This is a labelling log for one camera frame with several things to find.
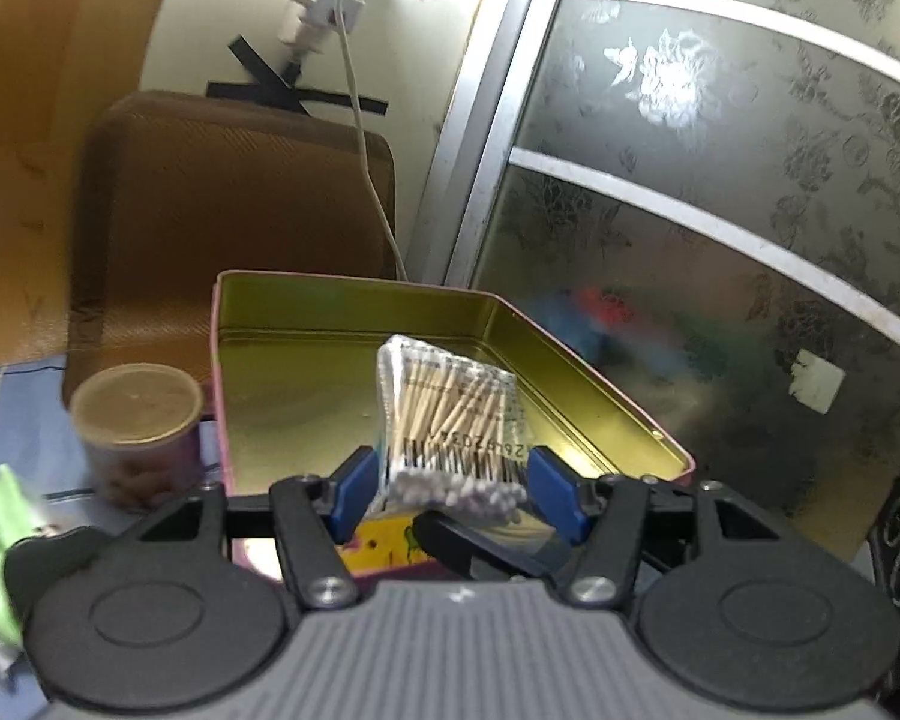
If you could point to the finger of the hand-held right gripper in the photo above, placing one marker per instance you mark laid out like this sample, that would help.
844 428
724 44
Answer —
480 547

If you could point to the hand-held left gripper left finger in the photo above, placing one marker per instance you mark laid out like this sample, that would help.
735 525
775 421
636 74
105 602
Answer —
352 499

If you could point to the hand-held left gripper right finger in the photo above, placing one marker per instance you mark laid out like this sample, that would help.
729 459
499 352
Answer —
555 495

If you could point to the cotton swab pack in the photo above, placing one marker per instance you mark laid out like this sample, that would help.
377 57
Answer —
442 420

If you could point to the pink tin box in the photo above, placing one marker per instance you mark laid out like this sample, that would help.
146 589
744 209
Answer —
292 360

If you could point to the frosted glass sliding door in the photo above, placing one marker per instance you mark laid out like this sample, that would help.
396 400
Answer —
645 277

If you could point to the snack can with tan lid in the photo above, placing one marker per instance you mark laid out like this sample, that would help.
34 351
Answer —
135 397

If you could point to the white sticker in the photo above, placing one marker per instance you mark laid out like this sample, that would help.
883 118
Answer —
817 382

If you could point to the blue tablecloth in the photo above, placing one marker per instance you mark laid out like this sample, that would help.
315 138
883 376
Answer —
15 405

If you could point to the green packet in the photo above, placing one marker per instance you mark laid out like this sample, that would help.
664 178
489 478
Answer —
0 510

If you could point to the black tape cross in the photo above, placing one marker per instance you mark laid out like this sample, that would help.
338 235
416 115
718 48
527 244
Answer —
330 99

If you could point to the wooden panel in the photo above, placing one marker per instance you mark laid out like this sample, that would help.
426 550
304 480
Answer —
30 165

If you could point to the white power adapter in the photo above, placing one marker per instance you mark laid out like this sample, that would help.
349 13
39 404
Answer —
319 15

